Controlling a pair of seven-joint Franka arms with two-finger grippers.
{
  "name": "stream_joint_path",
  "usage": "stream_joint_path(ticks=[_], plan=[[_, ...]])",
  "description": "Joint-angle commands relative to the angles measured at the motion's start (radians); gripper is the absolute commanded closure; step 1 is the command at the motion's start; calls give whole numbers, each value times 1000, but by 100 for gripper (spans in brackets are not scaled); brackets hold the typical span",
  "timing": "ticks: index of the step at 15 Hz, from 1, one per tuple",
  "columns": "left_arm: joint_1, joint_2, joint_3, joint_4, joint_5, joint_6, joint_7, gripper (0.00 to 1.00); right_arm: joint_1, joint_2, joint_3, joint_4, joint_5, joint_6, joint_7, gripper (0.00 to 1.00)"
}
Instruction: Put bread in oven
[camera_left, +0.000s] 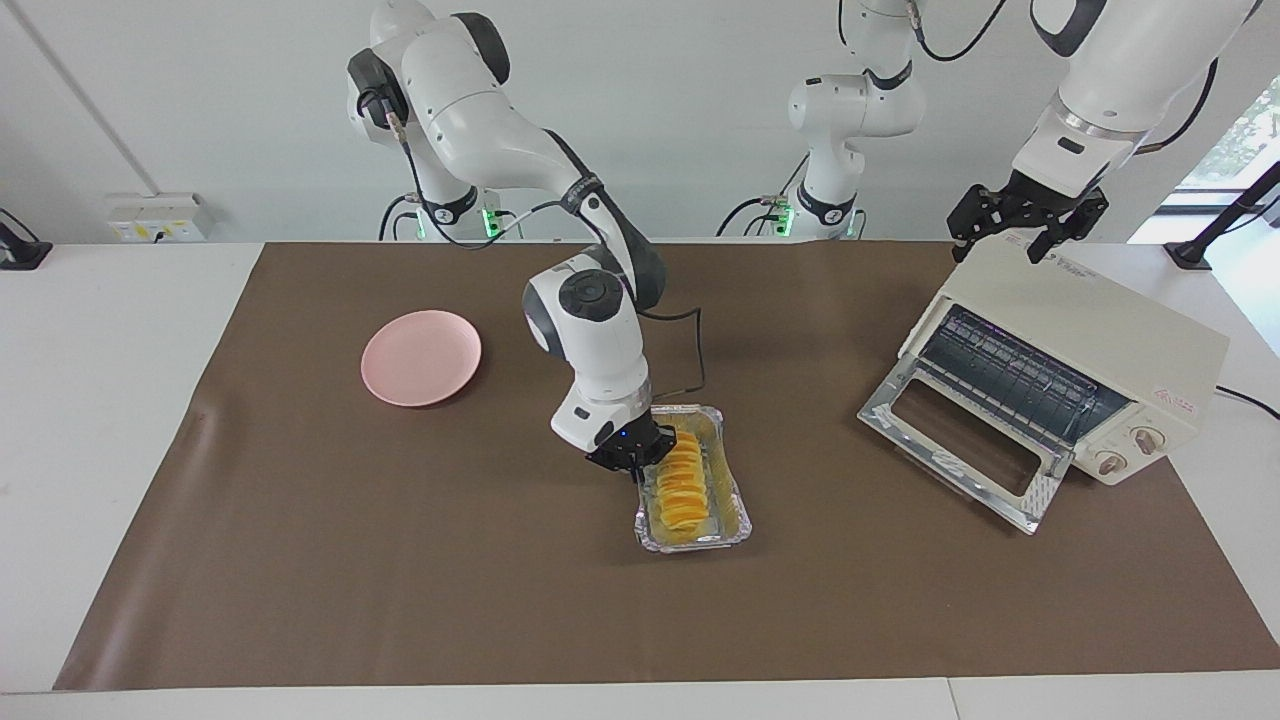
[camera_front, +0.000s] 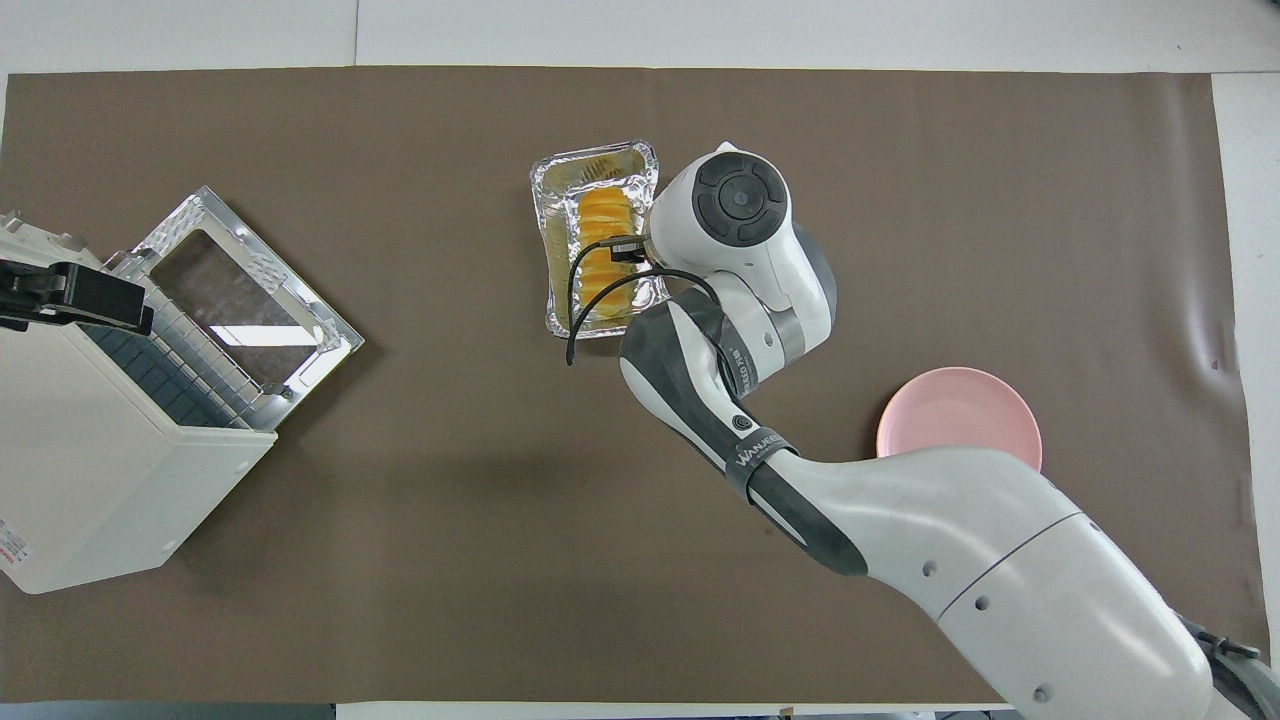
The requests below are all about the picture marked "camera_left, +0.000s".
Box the yellow ridged bread loaf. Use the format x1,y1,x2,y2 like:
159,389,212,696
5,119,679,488
655,425,713,536

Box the aluminium foil baking tray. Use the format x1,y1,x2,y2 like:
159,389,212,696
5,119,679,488
635,404,753,554

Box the cream toaster oven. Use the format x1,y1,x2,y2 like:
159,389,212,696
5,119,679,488
897,238,1231,487

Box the bright window with foliage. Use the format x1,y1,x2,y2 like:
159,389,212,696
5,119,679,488
1180,75,1280,191

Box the pink round plate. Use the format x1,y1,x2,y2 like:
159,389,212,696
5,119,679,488
361,310,483,407

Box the brown table mat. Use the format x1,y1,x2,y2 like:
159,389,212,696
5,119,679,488
53,240,1280,691

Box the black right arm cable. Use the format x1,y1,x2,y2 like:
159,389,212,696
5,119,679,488
383,90,708,401

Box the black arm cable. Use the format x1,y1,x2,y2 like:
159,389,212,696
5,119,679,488
383,90,708,401
905,0,1221,157

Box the metal oven wire rack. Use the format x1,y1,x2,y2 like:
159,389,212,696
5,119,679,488
920,305,1131,446

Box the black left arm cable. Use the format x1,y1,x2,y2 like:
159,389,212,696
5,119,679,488
905,0,1221,157

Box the black camera stand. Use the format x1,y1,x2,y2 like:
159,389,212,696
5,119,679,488
0,208,53,271
1165,160,1280,271

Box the glass oven door metal frame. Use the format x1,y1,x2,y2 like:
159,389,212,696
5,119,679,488
857,355,1076,536

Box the black oven power cable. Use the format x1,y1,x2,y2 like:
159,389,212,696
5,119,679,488
1215,385,1280,421

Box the white wall power socket box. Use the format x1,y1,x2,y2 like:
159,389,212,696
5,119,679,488
107,193,216,244

